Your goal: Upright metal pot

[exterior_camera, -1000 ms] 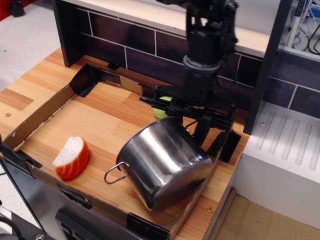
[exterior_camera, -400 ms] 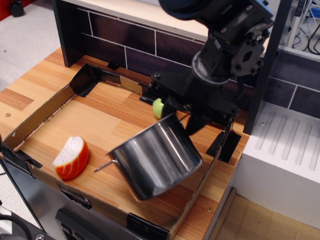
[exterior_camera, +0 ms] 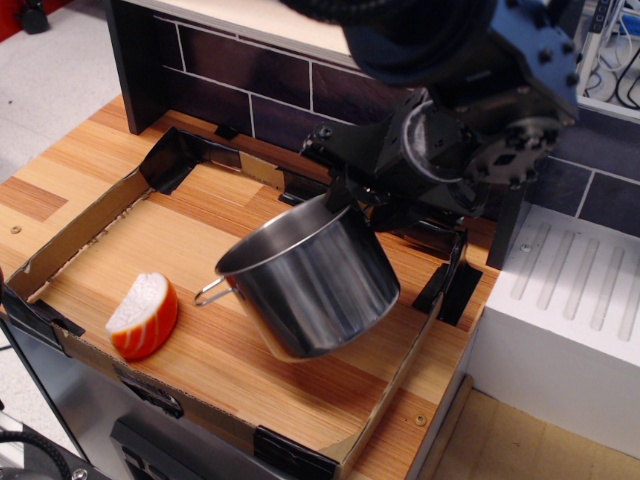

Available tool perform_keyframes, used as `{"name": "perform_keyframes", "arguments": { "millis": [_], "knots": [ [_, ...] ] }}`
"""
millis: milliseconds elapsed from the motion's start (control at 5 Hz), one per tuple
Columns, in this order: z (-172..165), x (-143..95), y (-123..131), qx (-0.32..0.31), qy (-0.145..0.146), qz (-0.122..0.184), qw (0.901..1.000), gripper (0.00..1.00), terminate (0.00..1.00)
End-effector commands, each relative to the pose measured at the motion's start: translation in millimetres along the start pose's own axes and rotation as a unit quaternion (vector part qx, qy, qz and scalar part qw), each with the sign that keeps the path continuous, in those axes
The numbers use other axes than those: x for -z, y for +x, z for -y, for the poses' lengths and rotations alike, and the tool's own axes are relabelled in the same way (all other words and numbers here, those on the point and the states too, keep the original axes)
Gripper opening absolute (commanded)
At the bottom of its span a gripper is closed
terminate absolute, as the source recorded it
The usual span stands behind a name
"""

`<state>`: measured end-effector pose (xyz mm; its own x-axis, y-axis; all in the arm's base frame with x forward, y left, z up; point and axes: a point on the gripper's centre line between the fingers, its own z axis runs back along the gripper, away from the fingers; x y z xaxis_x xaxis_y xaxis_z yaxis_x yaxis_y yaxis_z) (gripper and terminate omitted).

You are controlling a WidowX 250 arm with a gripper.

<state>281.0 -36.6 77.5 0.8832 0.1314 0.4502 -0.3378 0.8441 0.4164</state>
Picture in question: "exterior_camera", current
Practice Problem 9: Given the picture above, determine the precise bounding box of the light wooden shelf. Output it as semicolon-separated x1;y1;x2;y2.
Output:
136;0;356;68

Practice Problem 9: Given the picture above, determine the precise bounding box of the cardboard fence with black tape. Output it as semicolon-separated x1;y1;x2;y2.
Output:
1;123;477;479

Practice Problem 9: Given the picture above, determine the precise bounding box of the white power strip with cables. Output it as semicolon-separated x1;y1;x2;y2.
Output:
574;1;639;119

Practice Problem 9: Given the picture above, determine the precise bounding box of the stainless steel pot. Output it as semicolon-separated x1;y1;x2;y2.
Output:
194;197;400;362

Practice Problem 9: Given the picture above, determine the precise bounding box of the salmon sushi toy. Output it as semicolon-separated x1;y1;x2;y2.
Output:
105;272;178;360

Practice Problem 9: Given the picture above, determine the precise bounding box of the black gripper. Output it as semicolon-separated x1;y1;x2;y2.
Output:
301;89;489;232

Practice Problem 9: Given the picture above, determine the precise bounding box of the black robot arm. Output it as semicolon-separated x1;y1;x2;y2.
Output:
291;1;579;231

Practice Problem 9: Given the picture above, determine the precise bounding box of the dark vertical post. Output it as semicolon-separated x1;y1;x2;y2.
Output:
487;186;531;270

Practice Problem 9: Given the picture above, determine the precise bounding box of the white ridged drainboard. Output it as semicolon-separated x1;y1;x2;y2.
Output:
468;207;639;456

